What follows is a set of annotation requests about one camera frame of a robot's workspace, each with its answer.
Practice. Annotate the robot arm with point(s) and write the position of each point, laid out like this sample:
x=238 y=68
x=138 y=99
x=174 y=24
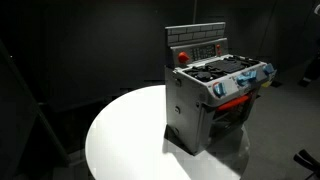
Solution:
x=312 y=71

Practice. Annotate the grey toy stove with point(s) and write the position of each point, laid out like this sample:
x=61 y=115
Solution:
x=190 y=101

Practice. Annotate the left blue stove knob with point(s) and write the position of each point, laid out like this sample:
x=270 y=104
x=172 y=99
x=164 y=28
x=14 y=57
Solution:
x=219 y=89

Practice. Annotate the blue stove knob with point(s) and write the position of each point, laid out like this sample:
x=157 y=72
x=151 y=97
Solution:
x=268 y=69
x=219 y=89
x=244 y=78

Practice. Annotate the middle blue stove knob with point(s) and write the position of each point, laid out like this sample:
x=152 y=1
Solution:
x=244 y=78

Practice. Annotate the right blue stove knob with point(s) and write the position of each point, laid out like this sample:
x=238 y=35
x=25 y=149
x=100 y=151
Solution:
x=268 y=69

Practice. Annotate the large orange round knob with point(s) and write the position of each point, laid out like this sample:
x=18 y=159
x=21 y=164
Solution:
x=183 y=57

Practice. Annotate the round white table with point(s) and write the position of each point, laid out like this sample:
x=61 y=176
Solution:
x=128 y=140

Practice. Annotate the black object on floor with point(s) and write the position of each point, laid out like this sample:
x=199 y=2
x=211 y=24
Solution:
x=304 y=159

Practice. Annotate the orange oven door handle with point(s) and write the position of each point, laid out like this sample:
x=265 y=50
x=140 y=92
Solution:
x=233 y=103

